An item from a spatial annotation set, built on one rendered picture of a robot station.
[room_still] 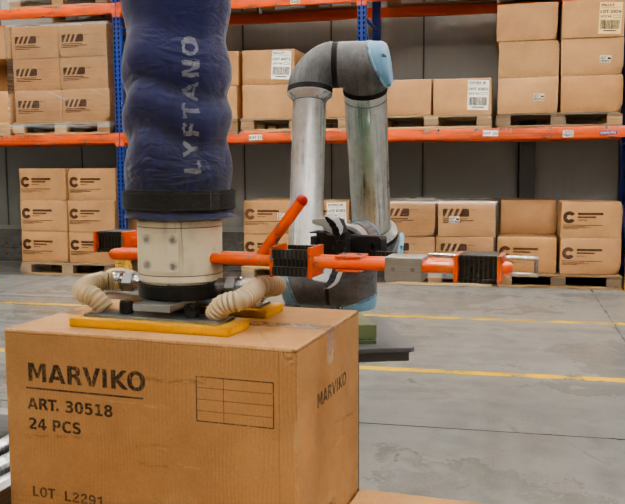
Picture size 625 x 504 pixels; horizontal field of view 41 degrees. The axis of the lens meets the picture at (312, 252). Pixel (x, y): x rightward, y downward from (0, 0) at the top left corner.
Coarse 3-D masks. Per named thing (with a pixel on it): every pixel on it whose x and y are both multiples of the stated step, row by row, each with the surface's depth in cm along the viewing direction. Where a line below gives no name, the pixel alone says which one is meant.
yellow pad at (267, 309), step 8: (200, 304) 177; (208, 304) 177; (264, 304) 176; (272, 304) 178; (280, 304) 179; (200, 312) 176; (232, 312) 173; (240, 312) 173; (248, 312) 172; (256, 312) 172; (264, 312) 171; (272, 312) 174
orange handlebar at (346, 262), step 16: (112, 256) 172; (128, 256) 171; (224, 256) 165; (240, 256) 164; (256, 256) 163; (320, 256) 163; (336, 256) 157; (352, 256) 156; (368, 256) 160; (432, 272) 153; (448, 272) 151
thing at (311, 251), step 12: (276, 252) 159; (288, 252) 158; (300, 252) 158; (312, 252) 159; (276, 264) 160; (288, 264) 159; (300, 264) 159; (312, 264) 159; (300, 276) 158; (312, 276) 159
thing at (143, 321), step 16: (128, 304) 164; (192, 304) 160; (80, 320) 163; (96, 320) 162; (112, 320) 161; (128, 320) 160; (144, 320) 160; (160, 320) 159; (176, 320) 158; (192, 320) 157; (208, 320) 157; (224, 320) 157; (240, 320) 160; (224, 336) 154
